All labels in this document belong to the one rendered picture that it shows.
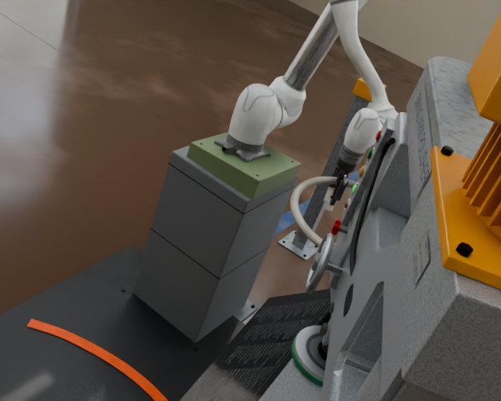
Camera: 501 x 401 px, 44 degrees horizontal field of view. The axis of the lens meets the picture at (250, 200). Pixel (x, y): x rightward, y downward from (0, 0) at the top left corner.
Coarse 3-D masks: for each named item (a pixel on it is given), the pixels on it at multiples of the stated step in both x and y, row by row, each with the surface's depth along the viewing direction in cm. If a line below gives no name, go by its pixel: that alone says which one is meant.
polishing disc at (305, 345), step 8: (312, 328) 180; (304, 336) 176; (312, 336) 177; (320, 336) 178; (296, 344) 172; (304, 344) 173; (312, 344) 174; (296, 352) 170; (304, 352) 171; (312, 352) 172; (304, 360) 168; (312, 360) 169; (320, 360) 170; (312, 368) 166; (320, 368) 168; (320, 376) 165
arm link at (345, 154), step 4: (344, 148) 232; (340, 152) 236; (344, 152) 233; (348, 152) 231; (352, 152) 231; (340, 156) 235; (344, 156) 233; (348, 156) 232; (352, 156) 232; (356, 156) 232; (360, 156) 232; (344, 160) 234; (348, 160) 233; (352, 160) 233; (356, 160) 233; (360, 160) 235; (352, 164) 234; (356, 164) 235
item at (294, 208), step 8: (304, 184) 232; (312, 184) 235; (320, 184) 240; (352, 184) 243; (296, 192) 226; (296, 200) 222; (296, 208) 218; (296, 216) 216; (304, 224) 213; (304, 232) 212; (312, 232) 210; (312, 240) 210; (320, 240) 208
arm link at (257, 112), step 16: (240, 96) 245; (256, 96) 241; (272, 96) 243; (240, 112) 244; (256, 112) 241; (272, 112) 245; (240, 128) 245; (256, 128) 244; (272, 128) 252; (256, 144) 249
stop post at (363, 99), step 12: (360, 84) 312; (384, 84) 318; (360, 96) 314; (360, 108) 318; (348, 120) 324; (336, 144) 332; (336, 156) 334; (324, 168) 340; (324, 192) 345; (312, 204) 352; (324, 204) 351; (312, 216) 354; (312, 228) 357; (288, 240) 369; (300, 240) 364; (300, 252) 363; (312, 252) 366
